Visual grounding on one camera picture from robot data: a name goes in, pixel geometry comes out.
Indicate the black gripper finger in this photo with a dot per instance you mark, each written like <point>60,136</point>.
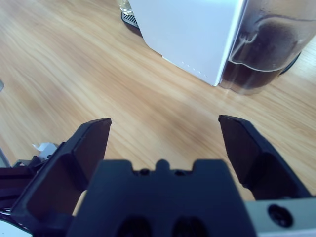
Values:
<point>49,192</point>
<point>251,158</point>

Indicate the clear drinking glass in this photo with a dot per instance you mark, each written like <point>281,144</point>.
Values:
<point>124,6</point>

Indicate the white capsule coffee machine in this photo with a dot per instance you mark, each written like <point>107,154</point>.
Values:
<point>187,32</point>

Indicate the white tape piece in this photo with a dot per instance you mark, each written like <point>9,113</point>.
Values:
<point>39,146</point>

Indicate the black drip tray silver grate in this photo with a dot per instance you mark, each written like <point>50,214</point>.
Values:
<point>130,21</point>

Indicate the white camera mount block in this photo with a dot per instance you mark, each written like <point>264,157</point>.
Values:
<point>48,150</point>

